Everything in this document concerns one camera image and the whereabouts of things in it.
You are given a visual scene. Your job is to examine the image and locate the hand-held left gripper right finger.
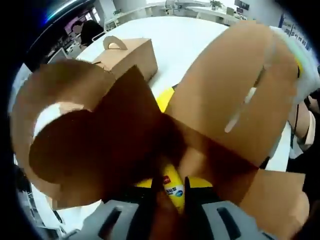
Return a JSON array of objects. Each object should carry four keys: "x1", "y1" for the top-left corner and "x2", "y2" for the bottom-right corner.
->
[{"x1": 183, "y1": 175, "x2": 273, "y2": 240}]

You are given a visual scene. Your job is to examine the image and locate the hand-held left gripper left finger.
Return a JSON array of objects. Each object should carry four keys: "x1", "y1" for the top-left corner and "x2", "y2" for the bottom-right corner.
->
[{"x1": 74, "y1": 176, "x2": 163, "y2": 240}]

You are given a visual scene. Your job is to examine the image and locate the yellow packaged item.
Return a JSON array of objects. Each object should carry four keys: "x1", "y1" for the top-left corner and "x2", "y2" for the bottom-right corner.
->
[{"x1": 161, "y1": 161, "x2": 186, "y2": 216}]

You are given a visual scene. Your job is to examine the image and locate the brown paper box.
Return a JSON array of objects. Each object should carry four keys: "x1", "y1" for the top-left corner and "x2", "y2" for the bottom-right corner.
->
[
  {"x1": 11, "y1": 19, "x2": 311, "y2": 240},
  {"x1": 92, "y1": 35, "x2": 159, "y2": 84}
]

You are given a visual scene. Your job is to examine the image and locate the person's dark clothing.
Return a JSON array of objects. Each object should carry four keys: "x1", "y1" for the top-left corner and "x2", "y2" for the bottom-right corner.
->
[{"x1": 286, "y1": 149, "x2": 320, "y2": 203}]

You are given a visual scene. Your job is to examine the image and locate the thin black cable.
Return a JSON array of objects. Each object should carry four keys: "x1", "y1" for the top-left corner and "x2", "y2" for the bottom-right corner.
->
[{"x1": 290, "y1": 102, "x2": 301, "y2": 151}]

